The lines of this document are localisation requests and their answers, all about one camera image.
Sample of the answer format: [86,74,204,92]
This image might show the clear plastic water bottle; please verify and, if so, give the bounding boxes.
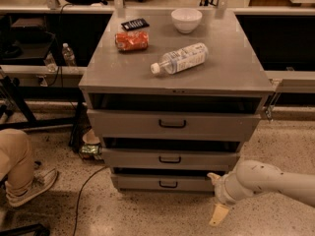
[151,42,209,75]

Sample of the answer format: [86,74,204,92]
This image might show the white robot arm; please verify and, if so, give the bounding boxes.
[207,160,315,227]

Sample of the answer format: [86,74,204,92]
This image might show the black chair base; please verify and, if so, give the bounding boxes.
[0,224,50,236]

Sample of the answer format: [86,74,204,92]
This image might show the grey top drawer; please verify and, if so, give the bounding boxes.
[88,110,260,142]

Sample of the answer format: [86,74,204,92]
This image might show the black table leg frame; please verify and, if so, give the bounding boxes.
[0,69,83,147]

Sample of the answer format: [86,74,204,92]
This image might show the grey sneaker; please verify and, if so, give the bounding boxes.
[5,169,58,207]

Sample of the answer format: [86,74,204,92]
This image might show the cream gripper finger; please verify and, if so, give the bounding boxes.
[207,172,221,185]
[209,204,229,227]

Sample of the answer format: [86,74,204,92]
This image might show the grey bottom drawer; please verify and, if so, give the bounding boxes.
[111,174,214,193]

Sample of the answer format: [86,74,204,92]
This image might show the black rectangular remote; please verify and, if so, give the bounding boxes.
[121,18,149,31]

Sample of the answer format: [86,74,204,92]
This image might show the grey metal drawer cabinet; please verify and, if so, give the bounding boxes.
[78,9,275,197]

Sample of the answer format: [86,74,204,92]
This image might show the grey middle drawer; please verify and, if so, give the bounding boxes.
[101,148,239,171]

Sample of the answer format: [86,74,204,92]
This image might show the black floor cable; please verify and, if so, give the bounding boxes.
[71,166,108,236]

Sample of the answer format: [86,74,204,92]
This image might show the small background water bottle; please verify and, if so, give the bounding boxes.
[62,43,77,67]

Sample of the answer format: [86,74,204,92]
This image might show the white ceramic bowl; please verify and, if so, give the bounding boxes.
[171,8,203,33]

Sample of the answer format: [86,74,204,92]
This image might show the orange crushed soda can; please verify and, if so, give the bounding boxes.
[115,31,149,51]

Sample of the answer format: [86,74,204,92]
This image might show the grey drawer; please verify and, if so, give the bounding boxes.
[101,148,239,171]
[88,110,260,142]
[111,174,214,193]

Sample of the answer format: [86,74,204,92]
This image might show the person leg beige trousers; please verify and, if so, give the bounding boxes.
[0,129,34,198]

